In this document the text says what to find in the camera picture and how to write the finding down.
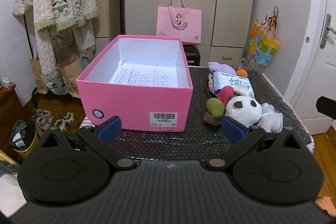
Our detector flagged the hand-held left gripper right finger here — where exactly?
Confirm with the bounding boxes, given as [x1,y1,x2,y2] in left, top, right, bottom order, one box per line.
[205,116,302,170]

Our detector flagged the colourful hanging paper bag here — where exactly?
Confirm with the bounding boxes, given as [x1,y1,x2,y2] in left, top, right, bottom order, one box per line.
[248,20,280,66]

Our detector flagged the white sheer pouch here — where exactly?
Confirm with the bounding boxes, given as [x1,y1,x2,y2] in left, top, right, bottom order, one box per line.
[256,103,284,133]

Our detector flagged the red fluffy plush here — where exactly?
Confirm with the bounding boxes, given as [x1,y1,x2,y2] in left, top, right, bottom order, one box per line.
[215,86,235,106]

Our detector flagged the orange and black cords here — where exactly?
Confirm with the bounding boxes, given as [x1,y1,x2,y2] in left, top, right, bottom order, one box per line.
[265,6,279,28]

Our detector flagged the black metal clothes rack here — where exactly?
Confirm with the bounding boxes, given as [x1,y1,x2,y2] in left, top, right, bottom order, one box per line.
[20,0,42,109]

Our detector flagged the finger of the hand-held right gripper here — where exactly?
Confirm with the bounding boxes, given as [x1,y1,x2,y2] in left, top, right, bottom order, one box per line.
[316,96,336,119]

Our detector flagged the silver door handle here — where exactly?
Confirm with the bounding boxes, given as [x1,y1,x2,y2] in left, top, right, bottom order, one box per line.
[321,13,336,49]

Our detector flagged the bed with patterned bedding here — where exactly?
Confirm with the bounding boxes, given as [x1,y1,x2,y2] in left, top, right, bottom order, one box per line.
[0,149,27,216]

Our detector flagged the white door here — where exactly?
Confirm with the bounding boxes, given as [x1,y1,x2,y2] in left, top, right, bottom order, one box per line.
[285,0,336,135]

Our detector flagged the purple fluffy plush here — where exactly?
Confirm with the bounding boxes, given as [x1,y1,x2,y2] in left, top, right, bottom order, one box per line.
[208,62,231,75]

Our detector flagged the wooden nightstand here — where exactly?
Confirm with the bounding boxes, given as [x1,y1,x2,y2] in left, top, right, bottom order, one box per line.
[0,82,24,135]

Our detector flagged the blue white tissue pack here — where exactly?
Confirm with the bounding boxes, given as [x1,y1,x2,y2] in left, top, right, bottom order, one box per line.
[212,71,256,98]

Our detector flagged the floral fabric scrunchie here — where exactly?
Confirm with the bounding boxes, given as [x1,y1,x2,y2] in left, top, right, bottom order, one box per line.
[208,73,218,94]

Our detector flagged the green soft ball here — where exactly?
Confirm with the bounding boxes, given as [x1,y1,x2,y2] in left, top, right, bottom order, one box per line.
[206,98,226,116]

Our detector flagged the small hanging brown paper bag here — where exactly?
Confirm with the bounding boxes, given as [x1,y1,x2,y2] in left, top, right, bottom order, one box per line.
[52,30,76,48]

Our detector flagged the white green plastic bag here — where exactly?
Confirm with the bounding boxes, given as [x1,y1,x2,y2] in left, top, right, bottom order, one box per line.
[45,74,69,95]

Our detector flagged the pink tote bag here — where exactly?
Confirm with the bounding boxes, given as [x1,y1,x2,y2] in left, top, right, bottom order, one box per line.
[156,0,202,45]

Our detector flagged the cream fluffy pajama pants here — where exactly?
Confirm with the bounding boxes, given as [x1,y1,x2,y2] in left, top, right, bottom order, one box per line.
[35,21,96,94]

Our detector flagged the printed paper sheet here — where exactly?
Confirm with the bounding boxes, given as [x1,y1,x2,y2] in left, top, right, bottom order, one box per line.
[109,57,179,87]

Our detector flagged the pink cardboard box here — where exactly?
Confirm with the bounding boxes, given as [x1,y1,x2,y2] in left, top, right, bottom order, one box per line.
[76,34,194,133]

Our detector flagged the yellow bin with black bag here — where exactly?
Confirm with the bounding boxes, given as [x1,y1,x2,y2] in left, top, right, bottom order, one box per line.
[9,120,37,153]

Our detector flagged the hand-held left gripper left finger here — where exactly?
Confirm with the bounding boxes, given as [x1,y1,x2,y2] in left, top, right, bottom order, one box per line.
[39,116,137,170]

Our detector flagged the brown fabric piece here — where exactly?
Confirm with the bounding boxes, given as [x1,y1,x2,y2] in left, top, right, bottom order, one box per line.
[203,111,225,125]

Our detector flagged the plain brown paper bag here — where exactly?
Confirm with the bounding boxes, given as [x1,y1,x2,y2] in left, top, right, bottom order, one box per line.
[30,57,49,94]

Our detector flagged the black suitcase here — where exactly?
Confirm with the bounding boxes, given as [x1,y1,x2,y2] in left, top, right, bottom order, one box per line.
[183,44,201,67]

